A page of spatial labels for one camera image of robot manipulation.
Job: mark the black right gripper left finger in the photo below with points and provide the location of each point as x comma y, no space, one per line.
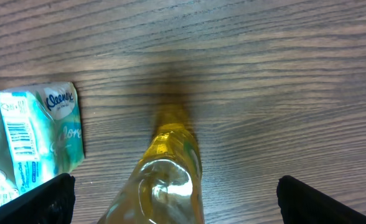
49,203

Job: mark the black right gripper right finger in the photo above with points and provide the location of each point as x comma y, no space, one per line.
301,204

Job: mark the teal Kleenex tissue pack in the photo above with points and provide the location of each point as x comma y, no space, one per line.
44,131

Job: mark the clear yellow liquid bottle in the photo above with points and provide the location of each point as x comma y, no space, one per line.
165,186

